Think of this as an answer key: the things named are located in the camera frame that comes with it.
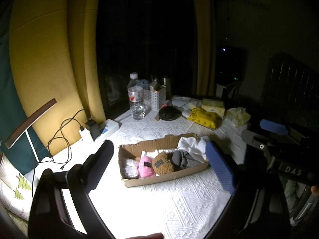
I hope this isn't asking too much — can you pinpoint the tree pattern cushion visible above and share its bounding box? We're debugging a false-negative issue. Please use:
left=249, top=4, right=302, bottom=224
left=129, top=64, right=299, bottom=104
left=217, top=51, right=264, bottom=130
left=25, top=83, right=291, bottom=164
left=0, top=152, right=32, bottom=221

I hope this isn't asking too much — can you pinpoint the bubble wrap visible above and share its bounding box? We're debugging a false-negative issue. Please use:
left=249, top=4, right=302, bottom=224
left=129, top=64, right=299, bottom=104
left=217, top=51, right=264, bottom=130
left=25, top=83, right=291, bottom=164
left=123, top=158, right=139, bottom=179

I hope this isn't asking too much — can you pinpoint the white towel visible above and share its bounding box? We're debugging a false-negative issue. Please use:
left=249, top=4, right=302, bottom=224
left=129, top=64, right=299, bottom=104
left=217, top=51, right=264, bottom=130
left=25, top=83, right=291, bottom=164
left=177, top=136, right=209, bottom=163

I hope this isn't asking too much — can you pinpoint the pink fluffy pouch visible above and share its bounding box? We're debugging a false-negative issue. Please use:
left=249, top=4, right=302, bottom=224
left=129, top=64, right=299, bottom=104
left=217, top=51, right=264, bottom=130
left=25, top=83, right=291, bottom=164
left=138, top=156, right=156, bottom=179

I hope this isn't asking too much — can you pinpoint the metal thermos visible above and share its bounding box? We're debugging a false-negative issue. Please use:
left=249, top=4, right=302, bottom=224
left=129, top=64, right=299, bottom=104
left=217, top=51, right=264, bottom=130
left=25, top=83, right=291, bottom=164
left=163, top=77, right=171, bottom=100

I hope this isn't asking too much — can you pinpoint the black charging cable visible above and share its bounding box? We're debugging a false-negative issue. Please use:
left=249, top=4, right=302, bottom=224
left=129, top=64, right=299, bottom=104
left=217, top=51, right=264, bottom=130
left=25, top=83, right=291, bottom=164
left=31, top=109, right=87, bottom=197

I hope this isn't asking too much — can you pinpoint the yellow tissue pack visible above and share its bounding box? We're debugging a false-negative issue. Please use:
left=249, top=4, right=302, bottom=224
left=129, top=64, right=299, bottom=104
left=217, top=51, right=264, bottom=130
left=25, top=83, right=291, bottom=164
left=186, top=107, right=222, bottom=130

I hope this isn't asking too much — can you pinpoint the white power bank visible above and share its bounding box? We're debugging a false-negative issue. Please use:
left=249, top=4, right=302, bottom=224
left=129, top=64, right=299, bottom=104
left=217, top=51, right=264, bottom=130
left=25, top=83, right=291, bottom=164
left=79, top=128, right=94, bottom=145

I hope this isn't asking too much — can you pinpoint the brown cardboard box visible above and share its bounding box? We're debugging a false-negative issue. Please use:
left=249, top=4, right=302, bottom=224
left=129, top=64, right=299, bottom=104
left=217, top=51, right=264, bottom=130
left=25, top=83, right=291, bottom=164
left=118, top=133, right=209, bottom=188

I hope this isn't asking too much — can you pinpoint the brown fluffy pouch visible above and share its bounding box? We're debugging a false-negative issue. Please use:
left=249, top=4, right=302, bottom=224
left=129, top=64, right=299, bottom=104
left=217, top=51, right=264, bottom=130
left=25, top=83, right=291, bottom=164
left=152, top=152, right=175, bottom=175

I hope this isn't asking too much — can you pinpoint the clear water bottle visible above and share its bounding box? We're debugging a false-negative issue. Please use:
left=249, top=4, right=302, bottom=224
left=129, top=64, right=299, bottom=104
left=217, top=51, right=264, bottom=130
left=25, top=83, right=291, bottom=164
left=128, top=72, right=146, bottom=120

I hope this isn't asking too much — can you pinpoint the black charger block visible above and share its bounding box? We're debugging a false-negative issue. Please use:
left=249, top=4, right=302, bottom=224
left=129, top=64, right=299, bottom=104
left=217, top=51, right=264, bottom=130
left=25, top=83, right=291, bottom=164
left=85, top=119, right=101, bottom=141

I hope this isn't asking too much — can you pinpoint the crumpled plastic bag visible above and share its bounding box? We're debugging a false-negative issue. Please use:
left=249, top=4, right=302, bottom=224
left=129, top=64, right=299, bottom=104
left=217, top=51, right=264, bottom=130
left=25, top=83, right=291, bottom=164
left=226, top=107, right=251, bottom=127

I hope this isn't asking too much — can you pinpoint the white lace tablecloth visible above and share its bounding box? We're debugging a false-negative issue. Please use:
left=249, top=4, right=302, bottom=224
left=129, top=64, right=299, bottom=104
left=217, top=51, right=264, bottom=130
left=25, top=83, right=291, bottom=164
left=24, top=95, right=250, bottom=239

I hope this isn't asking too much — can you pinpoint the white blue box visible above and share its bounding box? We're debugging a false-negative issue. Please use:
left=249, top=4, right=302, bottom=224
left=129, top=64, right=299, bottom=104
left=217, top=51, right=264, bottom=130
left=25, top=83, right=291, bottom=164
left=99, top=119, right=120, bottom=137

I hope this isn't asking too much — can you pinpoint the grey cloth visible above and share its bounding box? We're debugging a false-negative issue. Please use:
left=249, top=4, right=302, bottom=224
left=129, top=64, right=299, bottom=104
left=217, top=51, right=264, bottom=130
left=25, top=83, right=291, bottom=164
left=171, top=150, right=202, bottom=169

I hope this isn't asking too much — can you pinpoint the desk lamp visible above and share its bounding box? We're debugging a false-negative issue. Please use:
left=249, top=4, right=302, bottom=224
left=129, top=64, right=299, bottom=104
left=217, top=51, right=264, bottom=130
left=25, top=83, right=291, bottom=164
left=5, top=98, right=57, bottom=162

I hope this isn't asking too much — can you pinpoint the pale tissue box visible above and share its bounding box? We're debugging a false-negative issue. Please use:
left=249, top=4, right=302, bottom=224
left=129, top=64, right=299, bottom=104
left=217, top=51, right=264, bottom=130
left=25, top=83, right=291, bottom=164
left=201, top=99, right=225, bottom=118

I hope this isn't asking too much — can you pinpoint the white perforated basket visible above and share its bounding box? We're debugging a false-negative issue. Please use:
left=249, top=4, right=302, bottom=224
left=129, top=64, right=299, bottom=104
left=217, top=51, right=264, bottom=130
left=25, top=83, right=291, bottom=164
left=143, top=88, right=166, bottom=111

